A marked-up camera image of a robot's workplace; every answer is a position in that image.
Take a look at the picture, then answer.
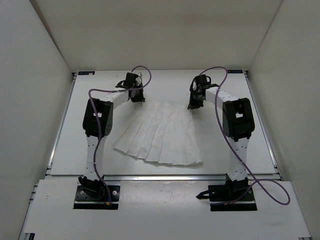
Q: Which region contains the blue corner label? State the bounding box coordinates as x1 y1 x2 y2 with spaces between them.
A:
227 69 243 74
77 71 95 76

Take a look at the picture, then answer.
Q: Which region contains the right blue corner label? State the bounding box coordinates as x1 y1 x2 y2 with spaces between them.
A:
227 69 243 74

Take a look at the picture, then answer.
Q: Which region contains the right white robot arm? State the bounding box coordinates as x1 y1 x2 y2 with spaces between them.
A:
187 74 255 200

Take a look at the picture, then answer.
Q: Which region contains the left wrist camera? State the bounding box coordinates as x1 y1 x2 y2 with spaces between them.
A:
136 72 143 80

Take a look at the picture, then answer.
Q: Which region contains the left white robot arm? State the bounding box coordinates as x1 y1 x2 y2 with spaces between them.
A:
79 72 145 199

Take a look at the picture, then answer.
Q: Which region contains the left blue corner label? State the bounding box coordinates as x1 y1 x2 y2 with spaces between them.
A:
77 71 95 76

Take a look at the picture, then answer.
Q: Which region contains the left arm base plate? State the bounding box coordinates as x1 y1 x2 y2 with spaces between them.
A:
73 176 121 210

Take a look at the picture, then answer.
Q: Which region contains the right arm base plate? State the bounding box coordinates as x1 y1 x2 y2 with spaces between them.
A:
196 178 258 212

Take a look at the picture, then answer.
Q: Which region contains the white pleated skirt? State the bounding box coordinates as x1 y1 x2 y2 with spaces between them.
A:
112 100 203 168

